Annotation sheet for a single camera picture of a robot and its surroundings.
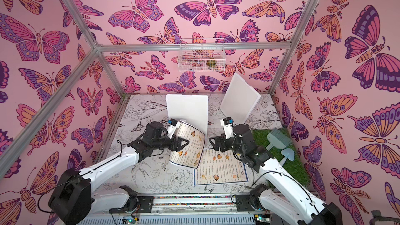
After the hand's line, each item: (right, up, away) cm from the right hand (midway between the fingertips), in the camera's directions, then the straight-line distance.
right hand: (217, 135), depth 76 cm
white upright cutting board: (-13, +12, +9) cm, 20 cm away
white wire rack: (-8, +46, +19) cm, 51 cm away
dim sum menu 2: (+2, -19, +9) cm, 21 cm away
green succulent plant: (-2, +41, +19) cm, 45 cm away
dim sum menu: (-13, -11, +3) cm, 18 cm away
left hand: (-15, -3, +5) cm, 16 cm away
